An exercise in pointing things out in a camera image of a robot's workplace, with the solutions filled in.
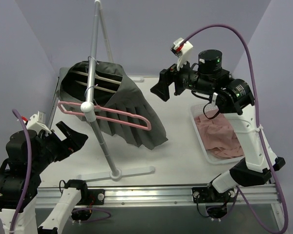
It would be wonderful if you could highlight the pink plastic hanger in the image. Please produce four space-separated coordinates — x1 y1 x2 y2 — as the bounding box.
57 101 152 131

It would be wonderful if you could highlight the grey pleated skirt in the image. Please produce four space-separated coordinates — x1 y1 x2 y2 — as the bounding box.
56 60 169 151

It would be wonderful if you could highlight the pink pleated skirt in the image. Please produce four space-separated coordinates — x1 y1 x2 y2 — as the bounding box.
194 114 244 158

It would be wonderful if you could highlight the wooden multi-bar hanger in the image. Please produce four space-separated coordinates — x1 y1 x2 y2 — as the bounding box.
72 71 121 93

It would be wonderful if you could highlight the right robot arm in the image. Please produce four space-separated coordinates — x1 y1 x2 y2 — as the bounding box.
150 49 286 201

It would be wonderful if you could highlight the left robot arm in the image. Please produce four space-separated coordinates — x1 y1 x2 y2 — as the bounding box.
0 121 89 234

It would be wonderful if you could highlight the silver clothes rack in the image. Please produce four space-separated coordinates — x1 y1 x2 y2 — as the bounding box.
77 0 156 181

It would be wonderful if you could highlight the white plastic basket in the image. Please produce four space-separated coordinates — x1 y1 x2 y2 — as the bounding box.
189 104 244 165

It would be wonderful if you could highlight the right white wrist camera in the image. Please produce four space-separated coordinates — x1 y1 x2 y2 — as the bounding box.
170 38 193 71

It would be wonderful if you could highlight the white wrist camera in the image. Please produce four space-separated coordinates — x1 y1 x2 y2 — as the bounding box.
170 38 193 71
21 111 52 134

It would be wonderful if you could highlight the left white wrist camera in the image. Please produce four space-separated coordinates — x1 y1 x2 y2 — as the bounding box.
21 111 52 134

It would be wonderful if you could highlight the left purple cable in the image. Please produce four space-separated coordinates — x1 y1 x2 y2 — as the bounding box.
9 109 34 232

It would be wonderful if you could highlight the purple cable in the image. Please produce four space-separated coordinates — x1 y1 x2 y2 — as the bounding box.
182 23 289 234
9 109 34 232

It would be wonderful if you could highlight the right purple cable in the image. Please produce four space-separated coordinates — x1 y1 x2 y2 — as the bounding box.
182 23 289 234

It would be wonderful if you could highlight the aluminium mounting rail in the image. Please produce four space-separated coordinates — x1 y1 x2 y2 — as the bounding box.
35 182 283 209

